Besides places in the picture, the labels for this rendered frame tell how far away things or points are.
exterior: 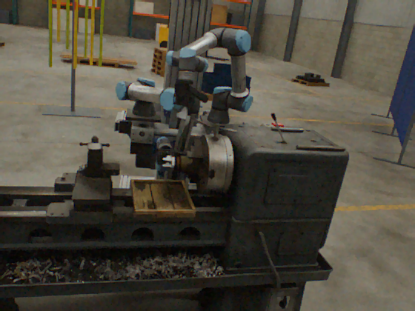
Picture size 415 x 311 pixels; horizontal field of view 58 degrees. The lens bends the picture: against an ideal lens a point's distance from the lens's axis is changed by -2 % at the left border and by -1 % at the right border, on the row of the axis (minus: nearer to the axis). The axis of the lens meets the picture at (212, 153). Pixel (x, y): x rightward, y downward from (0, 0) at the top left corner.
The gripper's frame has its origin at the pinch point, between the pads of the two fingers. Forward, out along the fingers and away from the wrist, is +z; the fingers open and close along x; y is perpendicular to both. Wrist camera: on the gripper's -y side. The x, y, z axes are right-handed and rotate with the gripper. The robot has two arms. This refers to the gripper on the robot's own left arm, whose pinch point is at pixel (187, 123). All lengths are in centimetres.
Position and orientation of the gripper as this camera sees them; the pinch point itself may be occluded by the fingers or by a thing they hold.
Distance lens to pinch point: 184.8
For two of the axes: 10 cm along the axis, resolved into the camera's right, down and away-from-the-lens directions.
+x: 2.7, 1.1, -9.6
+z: -0.7, 9.9, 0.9
